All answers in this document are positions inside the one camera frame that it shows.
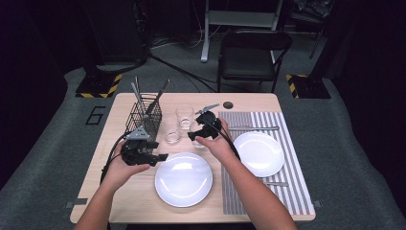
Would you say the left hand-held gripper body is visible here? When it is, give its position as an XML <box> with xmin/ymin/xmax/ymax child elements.
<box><xmin>120</xmin><ymin>126</ymin><xmax>151</xmax><ymax>168</ymax></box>

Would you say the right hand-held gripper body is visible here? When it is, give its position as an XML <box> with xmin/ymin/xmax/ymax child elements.
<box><xmin>194</xmin><ymin>103</ymin><xmax>223</xmax><ymax>140</ymax></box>

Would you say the black wire cutlery basket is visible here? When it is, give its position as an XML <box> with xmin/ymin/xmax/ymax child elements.
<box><xmin>124</xmin><ymin>94</ymin><xmax>163</xmax><ymax>154</ymax></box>

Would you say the metal table knife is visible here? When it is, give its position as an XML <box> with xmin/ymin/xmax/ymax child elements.
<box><xmin>228</xmin><ymin>126</ymin><xmax>281</xmax><ymax>132</ymax></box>

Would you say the white plate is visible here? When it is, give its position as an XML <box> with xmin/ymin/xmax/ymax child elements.
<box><xmin>154</xmin><ymin>151</ymin><xmax>214</xmax><ymax>209</ymax></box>
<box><xmin>233</xmin><ymin>130</ymin><xmax>285</xmax><ymax>178</ymax></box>

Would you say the metal fork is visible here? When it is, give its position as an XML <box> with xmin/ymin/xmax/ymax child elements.
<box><xmin>261</xmin><ymin>181</ymin><xmax>289</xmax><ymax>188</ymax></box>

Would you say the person's right hand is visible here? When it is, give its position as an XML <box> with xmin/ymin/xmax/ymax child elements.
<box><xmin>194</xmin><ymin>118</ymin><xmax>239</xmax><ymax>165</ymax></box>

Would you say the person's left hand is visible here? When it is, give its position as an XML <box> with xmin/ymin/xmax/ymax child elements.
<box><xmin>101</xmin><ymin>142</ymin><xmax>151</xmax><ymax>194</ymax></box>

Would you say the black folding chair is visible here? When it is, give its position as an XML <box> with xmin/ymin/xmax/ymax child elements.
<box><xmin>216</xmin><ymin>29</ymin><xmax>293</xmax><ymax>94</ymax></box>

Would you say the black hazard-striped stand base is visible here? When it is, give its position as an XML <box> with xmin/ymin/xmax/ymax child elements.
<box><xmin>285</xmin><ymin>74</ymin><xmax>332</xmax><ymax>100</ymax></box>
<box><xmin>75</xmin><ymin>74</ymin><xmax>124</xmax><ymax>99</ymax></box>

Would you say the striped placemat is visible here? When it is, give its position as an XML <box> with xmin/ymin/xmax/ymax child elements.
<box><xmin>217</xmin><ymin>110</ymin><xmax>315</xmax><ymax>217</ymax></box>

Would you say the large black box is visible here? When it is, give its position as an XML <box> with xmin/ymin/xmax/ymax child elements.
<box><xmin>80</xmin><ymin>0</ymin><xmax>151</xmax><ymax>66</ymax></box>

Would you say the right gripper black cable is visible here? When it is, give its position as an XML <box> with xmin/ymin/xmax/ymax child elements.
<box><xmin>206</xmin><ymin>118</ymin><xmax>242</xmax><ymax>161</ymax></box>

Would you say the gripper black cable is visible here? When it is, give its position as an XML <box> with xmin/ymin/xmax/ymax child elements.
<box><xmin>100</xmin><ymin>131</ymin><xmax>132</xmax><ymax>185</ymax></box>
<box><xmin>206</xmin><ymin>118</ymin><xmax>242</xmax><ymax>161</ymax></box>

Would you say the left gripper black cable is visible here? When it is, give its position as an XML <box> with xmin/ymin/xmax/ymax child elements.
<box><xmin>100</xmin><ymin>131</ymin><xmax>132</xmax><ymax>185</ymax></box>

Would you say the black floor cable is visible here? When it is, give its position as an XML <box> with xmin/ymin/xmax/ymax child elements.
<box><xmin>147</xmin><ymin>52</ymin><xmax>218</xmax><ymax>94</ymax></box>

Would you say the white floor cable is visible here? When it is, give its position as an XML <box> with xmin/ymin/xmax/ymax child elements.
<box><xmin>149</xmin><ymin>30</ymin><xmax>221</xmax><ymax>51</ymax></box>

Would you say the white desk frame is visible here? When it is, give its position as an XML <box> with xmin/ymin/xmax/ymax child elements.
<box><xmin>200</xmin><ymin>0</ymin><xmax>285</xmax><ymax>63</ymax></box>

